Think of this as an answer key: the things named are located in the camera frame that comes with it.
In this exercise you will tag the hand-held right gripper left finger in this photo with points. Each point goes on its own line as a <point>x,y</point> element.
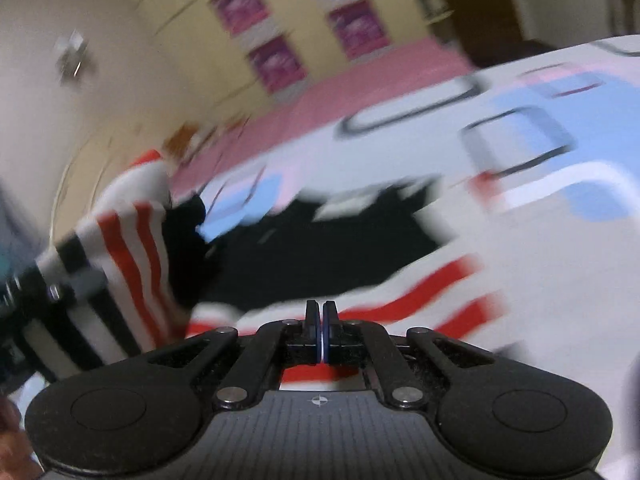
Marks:
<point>313,332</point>

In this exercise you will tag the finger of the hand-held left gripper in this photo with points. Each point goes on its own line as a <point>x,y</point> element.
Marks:
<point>75,287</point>

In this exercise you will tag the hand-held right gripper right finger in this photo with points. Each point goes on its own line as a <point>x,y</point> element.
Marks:
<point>329,332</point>

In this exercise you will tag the striped knit sweater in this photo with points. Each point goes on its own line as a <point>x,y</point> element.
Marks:
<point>320,245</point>

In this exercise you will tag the person's left forearm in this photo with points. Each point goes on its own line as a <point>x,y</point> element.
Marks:
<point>12,440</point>

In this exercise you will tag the cream wooden headboard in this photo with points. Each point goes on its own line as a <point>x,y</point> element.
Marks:
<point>100,160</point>

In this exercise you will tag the orange cat pillow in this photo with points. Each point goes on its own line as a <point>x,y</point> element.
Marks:
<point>182,142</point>

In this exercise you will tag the pink bed sheet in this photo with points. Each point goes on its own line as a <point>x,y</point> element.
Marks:
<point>350,95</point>

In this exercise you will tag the patterned grey blue quilt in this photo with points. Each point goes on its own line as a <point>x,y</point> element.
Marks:
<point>550,240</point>

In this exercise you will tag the cream yellow wardrobe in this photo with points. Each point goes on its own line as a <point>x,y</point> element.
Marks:
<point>300,25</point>

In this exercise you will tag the brown wooden door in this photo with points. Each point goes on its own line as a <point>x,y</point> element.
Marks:
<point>480,5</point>

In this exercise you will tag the grey wall fixture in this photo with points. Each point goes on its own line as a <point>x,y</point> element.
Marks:
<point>72,57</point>

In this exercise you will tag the pink wall poster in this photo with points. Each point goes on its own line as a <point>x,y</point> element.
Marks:
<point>239,6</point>
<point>277,64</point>
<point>359,29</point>

